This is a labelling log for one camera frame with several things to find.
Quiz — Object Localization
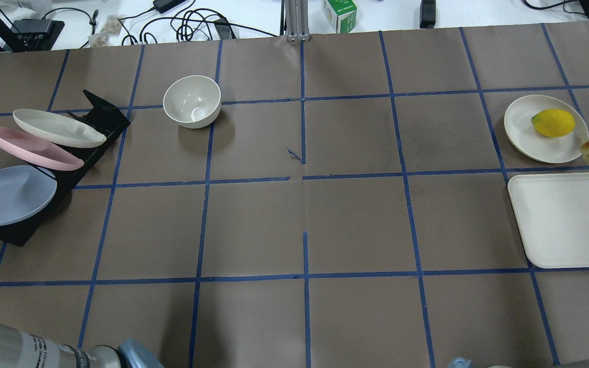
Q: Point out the green white small box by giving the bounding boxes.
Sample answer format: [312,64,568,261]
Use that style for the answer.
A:
[321,1,357,33]

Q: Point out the cream rectangular tray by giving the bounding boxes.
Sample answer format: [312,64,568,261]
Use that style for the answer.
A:
[507,173,589,269]

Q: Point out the aluminium frame post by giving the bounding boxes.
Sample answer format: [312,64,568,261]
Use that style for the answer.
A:
[281,1,309,42]

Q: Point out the yellow lemon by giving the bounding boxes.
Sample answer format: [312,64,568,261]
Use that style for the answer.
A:
[531,108,576,138]

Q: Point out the bag of wooden pieces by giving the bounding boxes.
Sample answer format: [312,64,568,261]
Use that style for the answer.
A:
[88,15,123,48]

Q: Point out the black dish rack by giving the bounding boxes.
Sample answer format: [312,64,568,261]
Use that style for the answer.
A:
[0,90,129,247]

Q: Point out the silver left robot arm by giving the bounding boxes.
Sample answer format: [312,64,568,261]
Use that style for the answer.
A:
[0,324,163,367]

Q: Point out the cream plate in rack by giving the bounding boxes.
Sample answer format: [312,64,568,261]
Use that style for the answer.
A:
[12,109,107,148]

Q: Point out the beige ceramic bowl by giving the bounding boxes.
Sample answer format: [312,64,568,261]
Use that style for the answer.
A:
[162,75,221,129]

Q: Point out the pink plate in rack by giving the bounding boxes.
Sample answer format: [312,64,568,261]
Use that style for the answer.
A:
[0,127,84,171]

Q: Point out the black monitor stand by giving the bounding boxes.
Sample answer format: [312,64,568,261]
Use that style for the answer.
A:
[0,1,65,52]

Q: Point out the blue plate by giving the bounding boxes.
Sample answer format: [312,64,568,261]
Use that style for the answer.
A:
[0,165,58,226]

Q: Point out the black power adapter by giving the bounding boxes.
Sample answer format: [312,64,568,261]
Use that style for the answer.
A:
[419,0,437,29]

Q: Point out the cream round plate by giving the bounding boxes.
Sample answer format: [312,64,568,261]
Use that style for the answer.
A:
[504,94,589,164]

